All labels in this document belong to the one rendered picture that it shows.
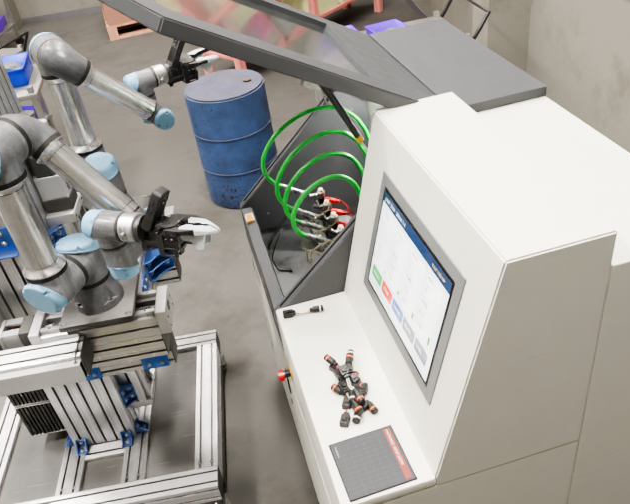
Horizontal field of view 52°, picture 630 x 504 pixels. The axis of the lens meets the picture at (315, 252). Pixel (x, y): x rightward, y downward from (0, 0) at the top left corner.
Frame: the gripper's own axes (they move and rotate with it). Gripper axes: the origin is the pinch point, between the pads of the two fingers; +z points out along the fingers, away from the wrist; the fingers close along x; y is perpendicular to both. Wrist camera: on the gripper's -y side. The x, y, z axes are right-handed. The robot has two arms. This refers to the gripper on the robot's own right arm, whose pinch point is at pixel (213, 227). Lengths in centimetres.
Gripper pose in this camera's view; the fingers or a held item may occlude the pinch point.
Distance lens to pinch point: 152.1
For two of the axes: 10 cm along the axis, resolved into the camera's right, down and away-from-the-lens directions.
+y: 0.8, 8.7, 4.9
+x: -3.2, 4.9, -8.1
